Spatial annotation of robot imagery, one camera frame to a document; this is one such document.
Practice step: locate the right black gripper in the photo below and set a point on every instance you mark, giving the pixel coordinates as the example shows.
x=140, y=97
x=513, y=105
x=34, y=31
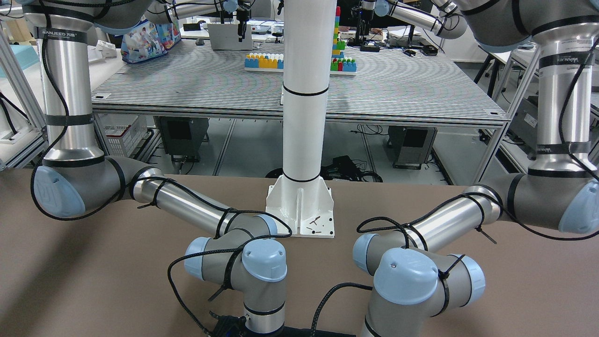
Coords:
x=286, y=329

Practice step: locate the black t-shirt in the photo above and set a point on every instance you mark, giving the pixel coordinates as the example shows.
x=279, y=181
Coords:
x=295, y=332

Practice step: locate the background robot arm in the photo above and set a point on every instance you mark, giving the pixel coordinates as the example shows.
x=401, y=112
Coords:
x=449, y=25

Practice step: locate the colourful toy block set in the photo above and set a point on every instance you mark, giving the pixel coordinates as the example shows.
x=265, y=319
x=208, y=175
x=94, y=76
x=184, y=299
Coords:
x=339, y=64

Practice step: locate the colourful printed bag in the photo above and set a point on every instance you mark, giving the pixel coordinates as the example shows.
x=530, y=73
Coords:
x=147, y=41

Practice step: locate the white plastic crate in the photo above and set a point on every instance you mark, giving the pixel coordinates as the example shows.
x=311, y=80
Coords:
x=122, y=133

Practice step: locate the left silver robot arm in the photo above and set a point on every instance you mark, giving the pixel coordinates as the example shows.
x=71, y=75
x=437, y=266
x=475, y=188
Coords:
x=559, y=191

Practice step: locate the striped metal work table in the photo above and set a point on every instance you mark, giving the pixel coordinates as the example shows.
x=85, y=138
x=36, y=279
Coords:
x=390, y=88

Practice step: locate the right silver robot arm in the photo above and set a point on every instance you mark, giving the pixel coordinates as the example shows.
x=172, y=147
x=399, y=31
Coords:
x=76, y=179

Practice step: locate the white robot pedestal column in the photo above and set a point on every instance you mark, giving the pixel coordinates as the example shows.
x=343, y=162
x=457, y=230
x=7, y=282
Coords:
x=300, y=196

